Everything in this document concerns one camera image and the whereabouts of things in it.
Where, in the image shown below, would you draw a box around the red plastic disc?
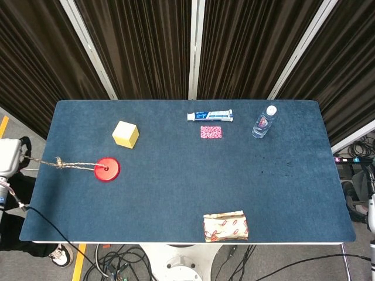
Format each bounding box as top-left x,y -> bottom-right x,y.
94,157 -> 121,183

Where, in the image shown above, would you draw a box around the beige braided rope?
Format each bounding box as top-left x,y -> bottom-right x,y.
22,155 -> 108,172

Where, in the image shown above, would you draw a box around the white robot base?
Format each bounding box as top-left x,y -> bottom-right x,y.
139,244 -> 221,281

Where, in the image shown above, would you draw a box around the white blue toothpaste tube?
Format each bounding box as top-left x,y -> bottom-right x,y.
186,109 -> 234,123

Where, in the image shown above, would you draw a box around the blue fabric table mat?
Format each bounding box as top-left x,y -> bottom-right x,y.
19,100 -> 357,243

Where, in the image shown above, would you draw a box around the yellow foam cube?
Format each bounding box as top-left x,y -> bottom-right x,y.
111,120 -> 140,149

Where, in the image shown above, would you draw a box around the clear plastic water bottle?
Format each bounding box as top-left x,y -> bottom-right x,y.
251,105 -> 278,139

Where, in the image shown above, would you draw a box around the dark brown curtain panel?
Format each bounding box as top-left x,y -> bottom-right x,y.
74,0 -> 194,100
277,0 -> 375,146
0,0 -> 111,141
196,0 -> 325,100

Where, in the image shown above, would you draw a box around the black power strip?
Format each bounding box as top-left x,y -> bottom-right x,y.
333,156 -> 375,165

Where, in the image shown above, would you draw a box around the black white sneaker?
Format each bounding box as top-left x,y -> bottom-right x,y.
47,244 -> 74,268

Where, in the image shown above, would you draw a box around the black trouser leg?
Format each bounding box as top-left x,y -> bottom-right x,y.
0,171 -> 56,259

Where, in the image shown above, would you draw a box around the white partition frame post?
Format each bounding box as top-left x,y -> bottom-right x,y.
330,119 -> 375,154
188,0 -> 206,100
59,0 -> 118,101
267,0 -> 338,100

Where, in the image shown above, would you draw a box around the tangled floor cable bundle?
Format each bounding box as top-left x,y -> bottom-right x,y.
83,244 -> 156,281

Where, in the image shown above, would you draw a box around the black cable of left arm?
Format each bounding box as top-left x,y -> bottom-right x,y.
18,201 -> 104,281

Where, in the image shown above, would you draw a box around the long black floor cable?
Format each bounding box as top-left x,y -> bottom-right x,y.
227,244 -> 373,281

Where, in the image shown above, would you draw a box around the black coiled cables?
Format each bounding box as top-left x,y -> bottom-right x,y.
347,139 -> 375,157

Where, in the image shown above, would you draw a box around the white table frame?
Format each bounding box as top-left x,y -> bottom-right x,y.
32,241 -> 352,281

